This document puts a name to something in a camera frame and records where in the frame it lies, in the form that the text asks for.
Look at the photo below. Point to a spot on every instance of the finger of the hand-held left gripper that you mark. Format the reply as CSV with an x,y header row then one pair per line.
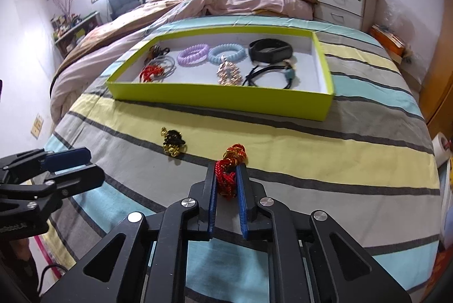
x,y
81,179
67,158

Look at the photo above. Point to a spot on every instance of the black hair band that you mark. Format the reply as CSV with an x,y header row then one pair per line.
x,y
258,50

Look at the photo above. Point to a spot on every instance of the cluttered desk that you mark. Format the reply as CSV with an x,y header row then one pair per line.
x,y
76,34

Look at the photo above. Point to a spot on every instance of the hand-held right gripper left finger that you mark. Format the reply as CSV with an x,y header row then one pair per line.
x,y
212,204

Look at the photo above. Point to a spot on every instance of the yellowed wall outlet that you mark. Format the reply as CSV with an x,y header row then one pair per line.
x,y
38,126

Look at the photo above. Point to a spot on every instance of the orange box of books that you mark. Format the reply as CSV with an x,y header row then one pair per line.
x,y
387,39

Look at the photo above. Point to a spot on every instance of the dried branches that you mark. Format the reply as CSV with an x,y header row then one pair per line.
x,y
65,0

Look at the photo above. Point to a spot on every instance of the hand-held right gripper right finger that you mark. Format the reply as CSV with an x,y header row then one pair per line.
x,y
241,204

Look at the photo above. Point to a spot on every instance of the white nightstand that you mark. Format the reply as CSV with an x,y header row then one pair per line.
x,y
336,2

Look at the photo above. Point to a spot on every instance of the toilet paper roll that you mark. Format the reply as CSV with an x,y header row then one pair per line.
x,y
440,147

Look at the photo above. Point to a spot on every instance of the lime green tray box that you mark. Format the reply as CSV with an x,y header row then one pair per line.
x,y
212,96

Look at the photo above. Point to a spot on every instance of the striped cloth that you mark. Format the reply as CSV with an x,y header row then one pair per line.
x,y
318,147

